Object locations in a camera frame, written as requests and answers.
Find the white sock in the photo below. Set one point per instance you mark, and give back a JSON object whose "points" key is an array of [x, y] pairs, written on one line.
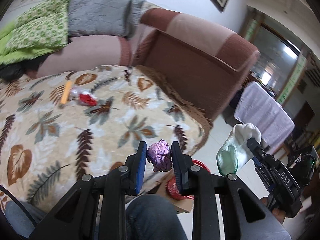
{"points": [[234, 153]]}

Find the purple foil ball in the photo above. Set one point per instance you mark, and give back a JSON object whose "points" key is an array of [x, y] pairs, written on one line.
{"points": [[159, 154]]}

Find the glass cabinet doors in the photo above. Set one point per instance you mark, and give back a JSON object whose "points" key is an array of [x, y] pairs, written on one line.
{"points": [[279, 48]]}

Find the black garment on sofa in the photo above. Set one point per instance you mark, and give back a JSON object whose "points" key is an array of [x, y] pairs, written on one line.
{"points": [[12, 72]]}

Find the leaf-patterned beige blanket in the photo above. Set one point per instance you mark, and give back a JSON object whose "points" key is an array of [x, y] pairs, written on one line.
{"points": [[47, 147]]}

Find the flat brown cardboard sheet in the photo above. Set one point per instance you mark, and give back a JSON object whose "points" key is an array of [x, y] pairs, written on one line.
{"points": [[181, 206]]}

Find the person's right hand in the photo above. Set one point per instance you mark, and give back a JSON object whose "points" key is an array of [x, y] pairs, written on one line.
{"points": [[278, 214]]}

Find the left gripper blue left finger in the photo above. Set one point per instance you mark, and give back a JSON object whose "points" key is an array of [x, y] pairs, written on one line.
{"points": [[136, 164]]}

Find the orange long carton box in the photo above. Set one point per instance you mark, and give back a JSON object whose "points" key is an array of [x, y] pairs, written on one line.
{"points": [[66, 92]]}

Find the red plastic mesh basket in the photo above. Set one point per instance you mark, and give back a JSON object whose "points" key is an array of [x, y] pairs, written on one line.
{"points": [[185, 187]]}

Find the brown fabric sofa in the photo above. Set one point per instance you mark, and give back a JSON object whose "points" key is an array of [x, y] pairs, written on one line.
{"points": [[205, 62]]}

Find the grey quilted cushion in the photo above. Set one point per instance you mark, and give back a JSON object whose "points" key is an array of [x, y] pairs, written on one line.
{"points": [[104, 17]]}

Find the red packet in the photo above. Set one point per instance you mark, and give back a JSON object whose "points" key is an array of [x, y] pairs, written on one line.
{"points": [[87, 99]]}

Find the green patterned quilt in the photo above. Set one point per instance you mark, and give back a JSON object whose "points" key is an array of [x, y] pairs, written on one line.
{"points": [[40, 30]]}

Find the brown fringed throw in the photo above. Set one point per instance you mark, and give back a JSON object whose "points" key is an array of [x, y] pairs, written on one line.
{"points": [[196, 113]]}

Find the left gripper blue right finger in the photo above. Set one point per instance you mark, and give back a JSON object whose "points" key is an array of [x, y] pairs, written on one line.
{"points": [[181, 164]]}

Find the white cloth-covered table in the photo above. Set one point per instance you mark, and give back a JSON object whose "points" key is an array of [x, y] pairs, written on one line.
{"points": [[257, 107]]}

